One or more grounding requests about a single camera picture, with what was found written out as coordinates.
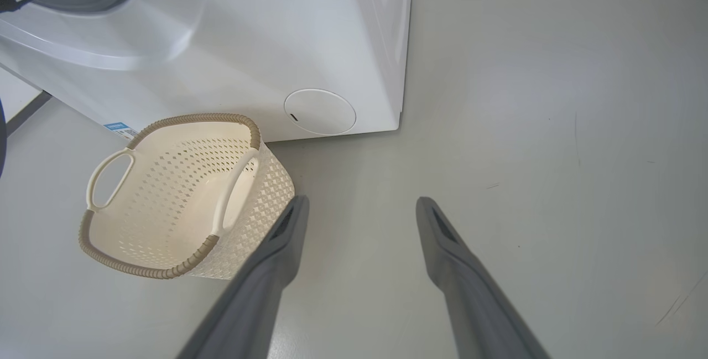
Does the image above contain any cream perforated laundry basket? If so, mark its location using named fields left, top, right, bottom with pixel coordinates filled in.
left=78, top=113, right=295, bottom=280

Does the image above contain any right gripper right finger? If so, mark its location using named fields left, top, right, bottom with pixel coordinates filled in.
left=415, top=197, right=551, bottom=359

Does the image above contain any blue energy label sticker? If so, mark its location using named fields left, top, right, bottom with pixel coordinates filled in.
left=104, top=122, right=139, bottom=140

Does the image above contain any dark blue-edged object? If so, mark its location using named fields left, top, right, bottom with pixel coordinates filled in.
left=0, top=98, right=7, bottom=178

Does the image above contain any round white filter cover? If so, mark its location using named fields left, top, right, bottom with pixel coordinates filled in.
left=284, top=89, right=357, bottom=136

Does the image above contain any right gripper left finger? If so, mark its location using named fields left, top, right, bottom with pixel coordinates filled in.
left=176, top=195, right=310, bottom=359

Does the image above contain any white front-load washing machine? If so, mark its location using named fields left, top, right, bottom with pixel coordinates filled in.
left=0, top=0, right=413, bottom=143

